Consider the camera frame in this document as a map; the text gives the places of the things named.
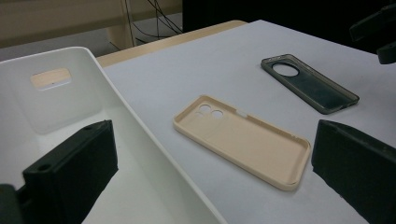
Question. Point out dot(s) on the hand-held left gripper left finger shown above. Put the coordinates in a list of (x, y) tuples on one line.
[(74, 174)]

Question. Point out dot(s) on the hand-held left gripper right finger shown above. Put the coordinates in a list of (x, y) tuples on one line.
[(358, 168)]

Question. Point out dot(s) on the white plastic bin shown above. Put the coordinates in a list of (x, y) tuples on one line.
[(140, 193)]

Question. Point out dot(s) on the dark translucent phone case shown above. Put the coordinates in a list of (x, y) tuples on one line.
[(317, 90)]

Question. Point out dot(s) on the beige phone case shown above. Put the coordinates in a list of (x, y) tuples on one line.
[(249, 146)]

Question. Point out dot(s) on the dark curtain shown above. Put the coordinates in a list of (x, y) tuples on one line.
[(280, 12)]

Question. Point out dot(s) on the light wooden bench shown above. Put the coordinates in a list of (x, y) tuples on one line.
[(62, 18)]

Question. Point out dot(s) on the white table cover sheet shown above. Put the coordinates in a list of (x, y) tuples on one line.
[(218, 68)]

